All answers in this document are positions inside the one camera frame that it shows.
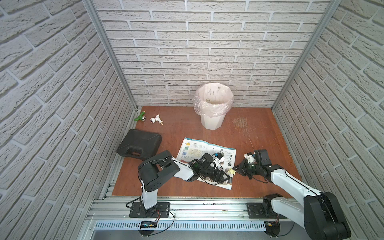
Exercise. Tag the yellow art textbook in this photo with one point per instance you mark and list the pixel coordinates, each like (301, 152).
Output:
(194, 149)

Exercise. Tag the controller board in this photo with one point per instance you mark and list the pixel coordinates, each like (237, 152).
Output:
(145, 225)
(272, 229)

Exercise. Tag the left controller board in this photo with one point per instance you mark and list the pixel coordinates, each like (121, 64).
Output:
(145, 225)

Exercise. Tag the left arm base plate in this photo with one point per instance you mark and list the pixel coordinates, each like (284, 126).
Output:
(160, 210)

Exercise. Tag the white pipe fitting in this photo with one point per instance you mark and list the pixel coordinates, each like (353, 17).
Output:
(157, 119)

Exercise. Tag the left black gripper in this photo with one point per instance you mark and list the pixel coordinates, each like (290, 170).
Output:
(217, 174)

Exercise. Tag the clear pink bin liner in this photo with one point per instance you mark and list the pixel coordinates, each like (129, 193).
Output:
(211, 105)

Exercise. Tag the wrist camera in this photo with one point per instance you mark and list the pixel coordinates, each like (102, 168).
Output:
(250, 157)
(220, 157)

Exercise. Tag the green pipe fitting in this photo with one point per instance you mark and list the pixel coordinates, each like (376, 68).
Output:
(141, 117)

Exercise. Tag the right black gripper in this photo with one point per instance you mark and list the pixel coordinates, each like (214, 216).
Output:
(241, 168)

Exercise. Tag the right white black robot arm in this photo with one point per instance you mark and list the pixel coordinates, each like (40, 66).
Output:
(319, 213)

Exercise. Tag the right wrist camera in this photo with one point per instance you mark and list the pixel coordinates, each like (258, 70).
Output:
(250, 157)

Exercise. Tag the white trash bin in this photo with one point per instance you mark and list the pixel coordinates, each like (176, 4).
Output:
(213, 120)

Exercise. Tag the black plastic tool case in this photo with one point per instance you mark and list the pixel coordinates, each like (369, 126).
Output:
(139, 144)

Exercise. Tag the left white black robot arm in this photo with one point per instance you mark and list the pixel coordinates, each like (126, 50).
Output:
(157, 170)

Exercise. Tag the aluminium frame rail front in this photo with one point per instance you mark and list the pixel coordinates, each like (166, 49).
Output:
(183, 208)

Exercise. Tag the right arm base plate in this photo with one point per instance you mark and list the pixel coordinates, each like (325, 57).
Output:
(255, 210)

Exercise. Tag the right controller board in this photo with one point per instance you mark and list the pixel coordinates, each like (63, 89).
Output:
(272, 229)

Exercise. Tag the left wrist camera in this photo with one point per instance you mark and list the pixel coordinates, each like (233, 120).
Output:
(220, 157)

